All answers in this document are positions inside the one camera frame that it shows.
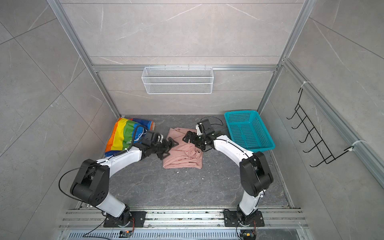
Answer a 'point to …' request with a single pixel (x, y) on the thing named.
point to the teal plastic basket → (247, 128)
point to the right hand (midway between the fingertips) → (188, 140)
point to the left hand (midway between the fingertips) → (176, 144)
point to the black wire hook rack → (313, 135)
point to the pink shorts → (185, 155)
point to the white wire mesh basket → (177, 80)
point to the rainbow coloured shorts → (121, 135)
